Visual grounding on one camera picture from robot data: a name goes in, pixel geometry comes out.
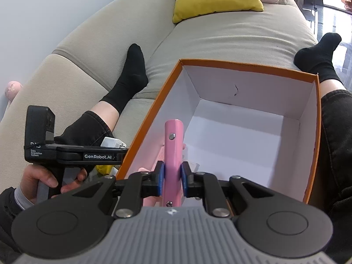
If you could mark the person left leg black sock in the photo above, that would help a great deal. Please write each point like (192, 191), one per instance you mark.
(95, 124)

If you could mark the orange white cardboard box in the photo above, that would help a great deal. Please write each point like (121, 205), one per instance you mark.
(258, 122)

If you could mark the person left hand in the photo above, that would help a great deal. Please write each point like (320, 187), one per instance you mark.
(33, 174)

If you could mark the white power adapter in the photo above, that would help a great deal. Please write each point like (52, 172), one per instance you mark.
(114, 143)

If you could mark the yellow tape measure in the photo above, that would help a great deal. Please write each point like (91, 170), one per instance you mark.
(106, 170)

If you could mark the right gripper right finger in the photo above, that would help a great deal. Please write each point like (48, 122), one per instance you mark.
(206, 187)

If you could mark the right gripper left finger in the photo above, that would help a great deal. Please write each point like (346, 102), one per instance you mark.
(136, 188)

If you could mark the pink plush doll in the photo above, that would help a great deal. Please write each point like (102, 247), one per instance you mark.
(12, 90)

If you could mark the person right leg black sock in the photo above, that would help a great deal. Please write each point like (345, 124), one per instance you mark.
(334, 161)

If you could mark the person leg black sock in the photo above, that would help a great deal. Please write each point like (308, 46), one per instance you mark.
(334, 161)
(95, 124)

